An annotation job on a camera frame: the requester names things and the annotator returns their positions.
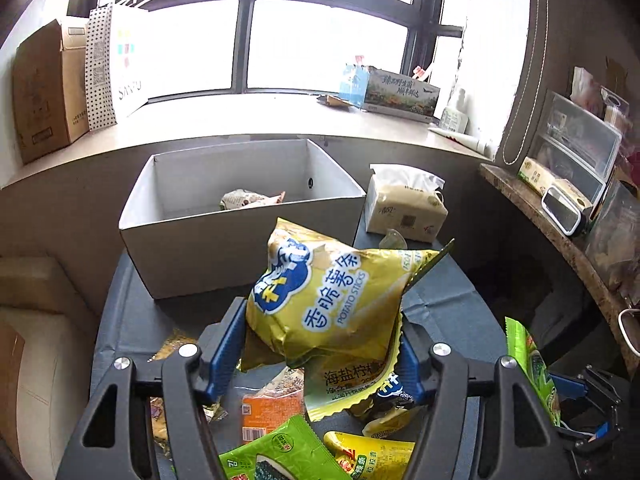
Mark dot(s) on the orange snack packet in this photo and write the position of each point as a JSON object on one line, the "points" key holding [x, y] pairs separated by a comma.
{"points": [[272, 412]]}

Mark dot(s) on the small patterned snack packet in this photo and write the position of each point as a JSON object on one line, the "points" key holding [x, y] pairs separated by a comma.
{"points": [[160, 425]]}

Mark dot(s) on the marble shelf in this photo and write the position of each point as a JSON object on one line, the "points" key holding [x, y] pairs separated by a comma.
{"points": [[560, 245]]}

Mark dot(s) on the clear plastic bag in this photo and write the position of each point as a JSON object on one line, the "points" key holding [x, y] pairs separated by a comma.
{"points": [[615, 240]]}

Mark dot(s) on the beige printed snack packet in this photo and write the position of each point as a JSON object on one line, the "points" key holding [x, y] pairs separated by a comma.
{"points": [[285, 381]]}

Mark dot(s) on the beige cardboard box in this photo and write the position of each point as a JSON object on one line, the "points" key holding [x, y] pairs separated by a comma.
{"points": [[45, 285]]}

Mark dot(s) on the white tube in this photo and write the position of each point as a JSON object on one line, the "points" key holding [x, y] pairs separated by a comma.
{"points": [[462, 141]]}

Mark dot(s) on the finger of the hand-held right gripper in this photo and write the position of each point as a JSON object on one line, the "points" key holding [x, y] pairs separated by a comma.
{"points": [[570, 386], [600, 431]]}

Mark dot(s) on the yellow lemon chip bag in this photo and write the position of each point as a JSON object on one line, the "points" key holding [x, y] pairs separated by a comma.
{"points": [[345, 385]]}

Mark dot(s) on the white framed mirror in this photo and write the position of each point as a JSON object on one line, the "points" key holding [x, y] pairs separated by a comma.
{"points": [[565, 212]]}

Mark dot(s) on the small green white box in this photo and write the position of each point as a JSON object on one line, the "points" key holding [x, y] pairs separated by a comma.
{"points": [[535, 175]]}

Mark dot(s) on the yellow potato stick bag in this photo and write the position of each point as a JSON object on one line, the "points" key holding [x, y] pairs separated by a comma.
{"points": [[325, 300]]}

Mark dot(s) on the crumpled brown wrapper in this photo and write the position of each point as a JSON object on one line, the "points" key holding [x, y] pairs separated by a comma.
{"points": [[337, 101]]}

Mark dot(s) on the grey stitched leather panel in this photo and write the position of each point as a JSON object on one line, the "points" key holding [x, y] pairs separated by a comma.
{"points": [[545, 60]]}

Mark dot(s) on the green seaweed packet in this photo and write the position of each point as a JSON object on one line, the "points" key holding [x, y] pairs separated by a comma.
{"points": [[280, 452], [532, 365]]}

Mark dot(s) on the beige snack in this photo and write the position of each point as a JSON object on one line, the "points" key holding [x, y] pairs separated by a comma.
{"points": [[245, 200]]}

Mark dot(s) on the clear plastic wrapper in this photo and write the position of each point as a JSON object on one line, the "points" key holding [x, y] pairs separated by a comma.
{"points": [[392, 239]]}

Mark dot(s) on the white plastic bottle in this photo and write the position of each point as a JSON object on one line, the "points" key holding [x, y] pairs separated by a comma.
{"points": [[454, 115]]}

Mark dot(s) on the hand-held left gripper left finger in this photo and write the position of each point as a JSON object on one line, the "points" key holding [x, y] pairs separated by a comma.
{"points": [[227, 355]]}

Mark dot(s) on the brown cardboard box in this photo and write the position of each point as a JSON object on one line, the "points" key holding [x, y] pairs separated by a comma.
{"points": [[47, 95]]}

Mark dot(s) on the white cardboard box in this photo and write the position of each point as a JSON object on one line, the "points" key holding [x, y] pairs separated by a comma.
{"points": [[200, 250]]}

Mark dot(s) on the soft tissue pack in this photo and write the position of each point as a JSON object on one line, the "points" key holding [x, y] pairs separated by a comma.
{"points": [[400, 210]]}

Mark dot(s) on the yellow green pea packet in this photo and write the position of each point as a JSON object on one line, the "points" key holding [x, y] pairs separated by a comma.
{"points": [[367, 455]]}

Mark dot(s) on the landscape printed carton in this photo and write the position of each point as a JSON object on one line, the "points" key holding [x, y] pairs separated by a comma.
{"points": [[400, 95]]}

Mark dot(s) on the white paper shopping bag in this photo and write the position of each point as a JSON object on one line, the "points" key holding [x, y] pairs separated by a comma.
{"points": [[127, 65]]}

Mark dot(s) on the pink clip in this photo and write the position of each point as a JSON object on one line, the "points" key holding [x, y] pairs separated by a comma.
{"points": [[421, 74]]}

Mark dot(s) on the clear plastic drawer unit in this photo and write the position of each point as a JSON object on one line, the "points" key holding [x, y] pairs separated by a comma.
{"points": [[582, 140]]}

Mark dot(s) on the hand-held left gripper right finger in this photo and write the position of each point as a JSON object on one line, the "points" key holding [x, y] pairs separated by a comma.
{"points": [[410, 366]]}

